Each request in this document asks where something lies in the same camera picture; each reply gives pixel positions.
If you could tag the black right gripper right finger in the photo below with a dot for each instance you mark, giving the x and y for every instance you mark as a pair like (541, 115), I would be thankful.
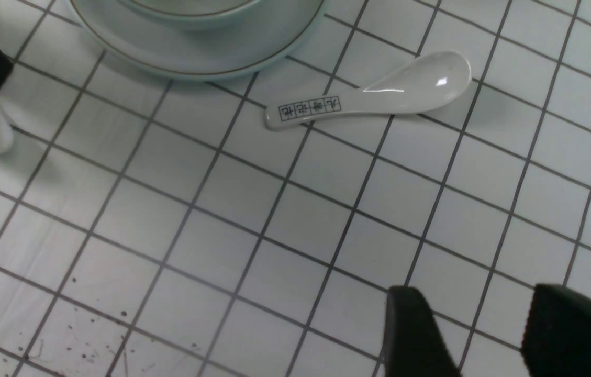
(557, 336)

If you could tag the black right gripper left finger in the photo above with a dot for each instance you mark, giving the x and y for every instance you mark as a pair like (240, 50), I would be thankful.
(412, 342)

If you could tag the pale green bowl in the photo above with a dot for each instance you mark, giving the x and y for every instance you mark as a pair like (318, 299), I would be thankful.
(193, 15)

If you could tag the white spoon with characters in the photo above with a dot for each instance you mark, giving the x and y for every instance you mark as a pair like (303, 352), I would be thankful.
(427, 83)

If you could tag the pale green plate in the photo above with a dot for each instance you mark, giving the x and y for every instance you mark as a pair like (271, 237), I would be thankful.
(262, 37)

